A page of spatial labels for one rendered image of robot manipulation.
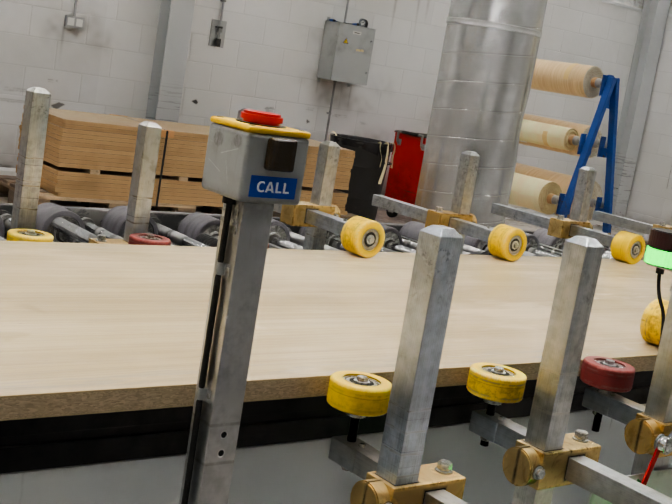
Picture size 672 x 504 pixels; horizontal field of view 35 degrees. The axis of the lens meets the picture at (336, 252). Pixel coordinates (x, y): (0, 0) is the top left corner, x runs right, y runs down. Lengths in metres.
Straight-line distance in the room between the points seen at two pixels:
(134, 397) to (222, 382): 0.21
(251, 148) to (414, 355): 0.35
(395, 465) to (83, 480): 0.35
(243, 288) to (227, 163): 0.12
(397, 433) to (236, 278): 0.31
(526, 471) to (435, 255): 0.35
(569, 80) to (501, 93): 3.29
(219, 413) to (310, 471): 0.42
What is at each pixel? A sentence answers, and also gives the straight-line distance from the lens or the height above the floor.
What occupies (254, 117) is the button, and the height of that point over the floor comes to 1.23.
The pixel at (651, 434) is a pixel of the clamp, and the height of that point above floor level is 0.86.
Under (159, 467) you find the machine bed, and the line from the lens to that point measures 1.32.
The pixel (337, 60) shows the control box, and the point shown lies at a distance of 9.59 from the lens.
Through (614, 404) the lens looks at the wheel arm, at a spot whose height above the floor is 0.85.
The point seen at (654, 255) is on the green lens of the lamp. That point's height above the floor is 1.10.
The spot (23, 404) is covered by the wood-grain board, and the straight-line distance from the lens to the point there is 1.18.
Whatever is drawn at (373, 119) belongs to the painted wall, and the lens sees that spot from 10.18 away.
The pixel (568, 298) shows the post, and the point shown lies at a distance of 1.38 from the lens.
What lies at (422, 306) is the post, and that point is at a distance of 1.19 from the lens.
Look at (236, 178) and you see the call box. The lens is 0.99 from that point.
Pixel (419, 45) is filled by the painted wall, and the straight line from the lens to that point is 10.42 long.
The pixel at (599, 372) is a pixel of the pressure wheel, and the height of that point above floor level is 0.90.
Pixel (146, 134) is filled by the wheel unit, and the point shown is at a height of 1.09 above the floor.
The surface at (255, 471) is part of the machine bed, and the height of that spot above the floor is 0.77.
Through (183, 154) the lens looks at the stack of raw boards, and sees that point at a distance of 7.70.
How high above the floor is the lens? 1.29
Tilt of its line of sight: 10 degrees down
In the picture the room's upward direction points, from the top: 9 degrees clockwise
